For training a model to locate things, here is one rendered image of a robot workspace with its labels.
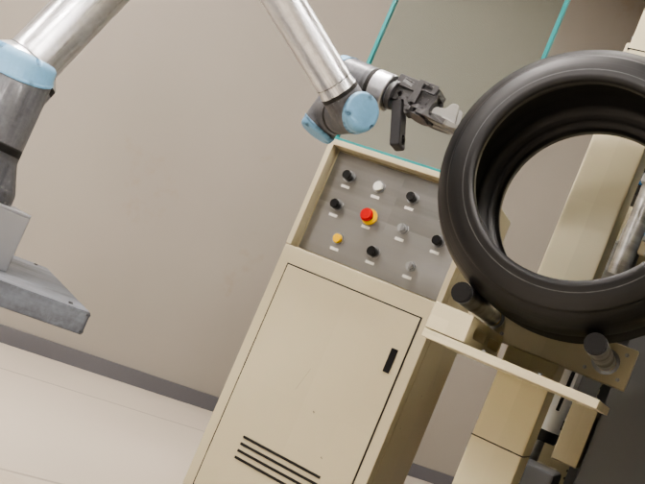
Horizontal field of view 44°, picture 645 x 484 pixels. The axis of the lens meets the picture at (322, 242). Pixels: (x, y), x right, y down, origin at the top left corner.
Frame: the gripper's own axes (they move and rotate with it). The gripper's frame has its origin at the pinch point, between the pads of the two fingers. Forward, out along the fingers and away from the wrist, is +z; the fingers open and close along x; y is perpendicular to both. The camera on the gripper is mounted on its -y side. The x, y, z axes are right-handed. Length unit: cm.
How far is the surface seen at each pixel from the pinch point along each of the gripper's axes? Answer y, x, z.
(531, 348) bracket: -34, 26, 33
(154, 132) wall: -26, 149, -201
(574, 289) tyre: -21.8, -12.7, 40.9
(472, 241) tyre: -22.2, -12.4, 18.7
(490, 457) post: -62, 28, 36
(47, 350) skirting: -144, 144, -188
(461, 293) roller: -32.4, -8.7, 20.8
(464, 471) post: -68, 28, 32
